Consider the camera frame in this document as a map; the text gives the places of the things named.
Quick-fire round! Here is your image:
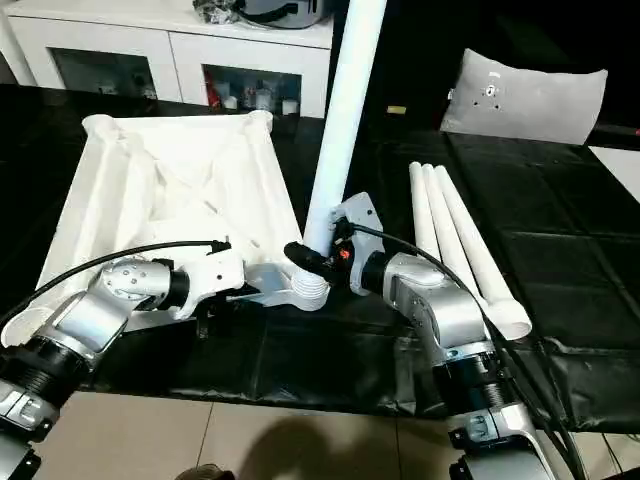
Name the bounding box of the white cabinet with glass doors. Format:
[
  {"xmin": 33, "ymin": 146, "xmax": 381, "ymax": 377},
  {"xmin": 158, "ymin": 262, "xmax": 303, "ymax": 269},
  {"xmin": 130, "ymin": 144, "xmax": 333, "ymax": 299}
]
[{"xmin": 5, "ymin": 0, "xmax": 333, "ymax": 119}]

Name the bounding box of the black work mat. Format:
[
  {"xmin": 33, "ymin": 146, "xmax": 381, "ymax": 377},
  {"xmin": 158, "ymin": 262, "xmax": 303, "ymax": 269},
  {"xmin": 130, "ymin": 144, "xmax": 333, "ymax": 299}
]
[{"xmin": 0, "ymin": 83, "xmax": 640, "ymax": 436}]

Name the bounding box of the white flat panel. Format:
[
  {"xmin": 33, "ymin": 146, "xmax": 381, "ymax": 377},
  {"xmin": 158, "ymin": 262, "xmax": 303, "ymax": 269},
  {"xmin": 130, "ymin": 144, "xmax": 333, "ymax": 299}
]
[{"xmin": 590, "ymin": 145, "xmax": 640, "ymax": 201}]

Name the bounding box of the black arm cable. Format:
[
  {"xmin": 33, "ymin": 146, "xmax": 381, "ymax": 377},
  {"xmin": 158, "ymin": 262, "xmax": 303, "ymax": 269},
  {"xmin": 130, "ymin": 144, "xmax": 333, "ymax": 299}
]
[
  {"xmin": 350, "ymin": 222, "xmax": 591, "ymax": 480},
  {"xmin": 0, "ymin": 238, "xmax": 231, "ymax": 331}
]

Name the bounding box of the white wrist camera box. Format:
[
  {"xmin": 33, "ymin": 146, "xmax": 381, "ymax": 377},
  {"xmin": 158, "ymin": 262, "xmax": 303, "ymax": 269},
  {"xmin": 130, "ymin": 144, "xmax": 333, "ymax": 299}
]
[
  {"xmin": 175, "ymin": 245, "xmax": 246, "ymax": 321},
  {"xmin": 330, "ymin": 192, "xmax": 379, "ymax": 256}
]

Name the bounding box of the white plastic table top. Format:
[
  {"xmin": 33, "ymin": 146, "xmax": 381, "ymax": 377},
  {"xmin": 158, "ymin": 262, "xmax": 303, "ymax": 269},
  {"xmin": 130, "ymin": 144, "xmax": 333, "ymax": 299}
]
[{"xmin": 3, "ymin": 110, "xmax": 331, "ymax": 348}]

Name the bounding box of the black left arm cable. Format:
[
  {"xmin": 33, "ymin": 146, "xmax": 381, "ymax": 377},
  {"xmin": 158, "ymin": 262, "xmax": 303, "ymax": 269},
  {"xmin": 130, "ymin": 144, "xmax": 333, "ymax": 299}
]
[{"xmin": 0, "ymin": 238, "xmax": 231, "ymax": 331}]

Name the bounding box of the grey pillow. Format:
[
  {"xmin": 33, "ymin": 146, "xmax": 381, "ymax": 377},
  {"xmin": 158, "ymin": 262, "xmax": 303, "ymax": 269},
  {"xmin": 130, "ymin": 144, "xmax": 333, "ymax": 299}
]
[{"xmin": 440, "ymin": 48, "xmax": 608, "ymax": 146}]

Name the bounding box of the white plastic table leg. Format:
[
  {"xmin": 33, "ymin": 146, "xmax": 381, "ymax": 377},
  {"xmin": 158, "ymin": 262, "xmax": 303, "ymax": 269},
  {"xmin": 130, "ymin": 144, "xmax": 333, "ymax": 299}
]
[
  {"xmin": 408, "ymin": 160, "xmax": 447, "ymax": 267},
  {"xmin": 420, "ymin": 163, "xmax": 491, "ymax": 301},
  {"xmin": 433, "ymin": 165, "xmax": 534, "ymax": 341},
  {"xmin": 295, "ymin": 0, "xmax": 389, "ymax": 303}
]

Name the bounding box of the dark clutter pile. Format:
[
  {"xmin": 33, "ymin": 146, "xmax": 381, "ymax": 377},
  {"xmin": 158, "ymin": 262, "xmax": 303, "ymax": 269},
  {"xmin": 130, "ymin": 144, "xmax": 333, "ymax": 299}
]
[{"xmin": 195, "ymin": 0, "xmax": 241, "ymax": 23}]

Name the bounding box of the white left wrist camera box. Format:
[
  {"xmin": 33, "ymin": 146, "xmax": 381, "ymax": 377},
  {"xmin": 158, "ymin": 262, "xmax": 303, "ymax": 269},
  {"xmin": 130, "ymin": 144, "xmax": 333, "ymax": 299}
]
[{"xmin": 175, "ymin": 245, "xmax": 246, "ymax": 321}]

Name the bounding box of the dark round appliance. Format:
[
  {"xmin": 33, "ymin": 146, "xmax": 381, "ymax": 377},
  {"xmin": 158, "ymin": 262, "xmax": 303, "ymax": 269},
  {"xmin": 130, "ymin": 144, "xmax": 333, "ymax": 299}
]
[{"xmin": 240, "ymin": 0, "xmax": 326, "ymax": 26}]

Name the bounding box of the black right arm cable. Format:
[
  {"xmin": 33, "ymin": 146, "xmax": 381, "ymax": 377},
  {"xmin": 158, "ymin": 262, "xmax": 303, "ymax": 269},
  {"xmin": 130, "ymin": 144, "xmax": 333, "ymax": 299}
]
[{"xmin": 350, "ymin": 222, "xmax": 591, "ymax": 480}]

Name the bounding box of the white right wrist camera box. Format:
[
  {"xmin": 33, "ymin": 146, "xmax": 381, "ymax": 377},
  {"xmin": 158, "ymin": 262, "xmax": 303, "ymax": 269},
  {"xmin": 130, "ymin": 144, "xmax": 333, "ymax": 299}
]
[{"xmin": 330, "ymin": 192, "xmax": 379, "ymax": 256}]

